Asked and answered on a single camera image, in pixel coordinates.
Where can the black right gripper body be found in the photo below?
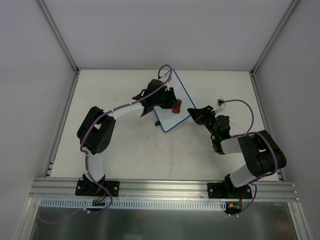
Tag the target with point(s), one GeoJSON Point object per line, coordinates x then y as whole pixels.
{"type": "Point", "coordinates": [203, 115]}

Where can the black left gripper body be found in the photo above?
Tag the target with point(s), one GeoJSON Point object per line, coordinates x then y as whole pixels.
{"type": "Point", "coordinates": [169, 99]}

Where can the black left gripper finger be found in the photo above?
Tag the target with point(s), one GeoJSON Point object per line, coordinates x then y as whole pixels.
{"type": "Point", "coordinates": [168, 106]}
{"type": "Point", "coordinates": [173, 98]}

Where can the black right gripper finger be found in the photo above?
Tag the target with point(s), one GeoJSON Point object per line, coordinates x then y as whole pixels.
{"type": "Point", "coordinates": [196, 114]}
{"type": "Point", "coordinates": [206, 110]}

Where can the red bone-shaped eraser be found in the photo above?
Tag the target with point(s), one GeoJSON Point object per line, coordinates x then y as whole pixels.
{"type": "Point", "coordinates": [177, 109]}

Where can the blue framed whiteboard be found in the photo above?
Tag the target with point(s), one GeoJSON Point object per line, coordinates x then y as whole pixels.
{"type": "Point", "coordinates": [168, 118]}

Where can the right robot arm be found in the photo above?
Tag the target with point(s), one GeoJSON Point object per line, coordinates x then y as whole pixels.
{"type": "Point", "coordinates": [262, 156]}

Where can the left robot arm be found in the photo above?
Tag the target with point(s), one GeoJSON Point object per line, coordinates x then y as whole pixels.
{"type": "Point", "coordinates": [95, 132]}

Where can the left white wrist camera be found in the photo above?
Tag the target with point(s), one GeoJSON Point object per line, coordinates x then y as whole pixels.
{"type": "Point", "coordinates": [166, 84]}

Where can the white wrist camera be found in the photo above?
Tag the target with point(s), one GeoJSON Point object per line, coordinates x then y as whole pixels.
{"type": "Point", "coordinates": [166, 84]}
{"type": "Point", "coordinates": [220, 106]}

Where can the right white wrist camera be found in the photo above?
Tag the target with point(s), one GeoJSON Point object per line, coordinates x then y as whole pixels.
{"type": "Point", "coordinates": [220, 106]}

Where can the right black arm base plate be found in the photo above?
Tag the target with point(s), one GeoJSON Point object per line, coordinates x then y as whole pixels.
{"type": "Point", "coordinates": [222, 191]}

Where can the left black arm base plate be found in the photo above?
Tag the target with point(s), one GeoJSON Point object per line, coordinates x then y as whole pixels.
{"type": "Point", "coordinates": [87, 188]}

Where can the right aluminium frame post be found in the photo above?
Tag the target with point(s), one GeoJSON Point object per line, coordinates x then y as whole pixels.
{"type": "Point", "coordinates": [275, 34]}

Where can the aluminium frame post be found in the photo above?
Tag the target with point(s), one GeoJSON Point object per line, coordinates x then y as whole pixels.
{"type": "Point", "coordinates": [275, 34]}
{"type": "Point", "coordinates": [58, 36]}

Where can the white slotted cable duct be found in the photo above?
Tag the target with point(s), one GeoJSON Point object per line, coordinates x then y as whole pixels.
{"type": "Point", "coordinates": [135, 204]}

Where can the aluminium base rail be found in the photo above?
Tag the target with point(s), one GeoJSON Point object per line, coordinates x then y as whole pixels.
{"type": "Point", "coordinates": [185, 190]}

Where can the left aluminium frame post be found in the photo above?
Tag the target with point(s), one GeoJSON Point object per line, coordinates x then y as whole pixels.
{"type": "Point", "coordinates": [58, 36]}

